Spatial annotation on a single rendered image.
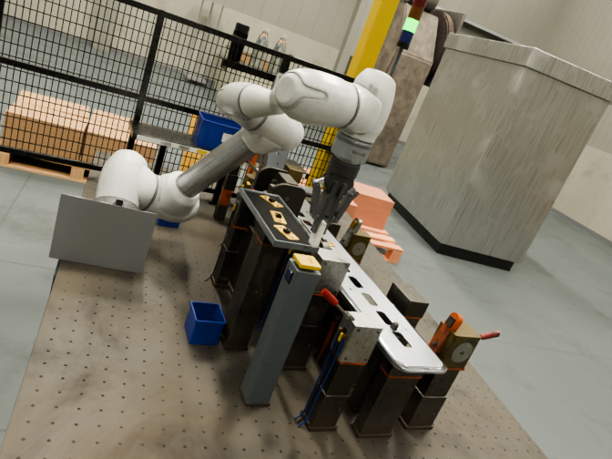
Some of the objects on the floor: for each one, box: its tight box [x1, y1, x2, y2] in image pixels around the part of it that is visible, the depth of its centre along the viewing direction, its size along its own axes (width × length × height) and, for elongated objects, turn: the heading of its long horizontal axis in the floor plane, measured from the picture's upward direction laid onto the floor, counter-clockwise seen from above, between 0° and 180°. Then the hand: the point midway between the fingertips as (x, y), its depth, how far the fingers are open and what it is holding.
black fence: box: [0, 0, 355, 207], centre depth 272 cm, size 14×197×155 cm, turn 71°
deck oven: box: [386, 33, 612, 271], centre depth 631 cm, size 178×144×229 cm
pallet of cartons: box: [299, 168, 403, 264], centre depth 505 cm, size 130×89×47 cm
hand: (317, 233), depth 130 cm, fingers closed
